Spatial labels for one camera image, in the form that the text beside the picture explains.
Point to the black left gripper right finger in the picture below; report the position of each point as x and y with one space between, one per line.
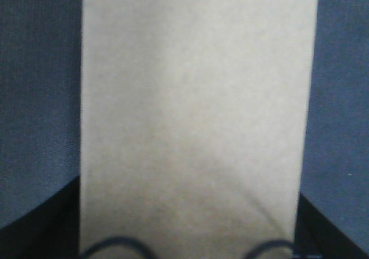
317 237

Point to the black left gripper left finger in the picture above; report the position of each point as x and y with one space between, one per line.
51 230

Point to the brown cardboard box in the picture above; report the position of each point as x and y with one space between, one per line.
193 120

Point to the dark grey conveyor mat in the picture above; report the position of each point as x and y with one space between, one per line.
40 103

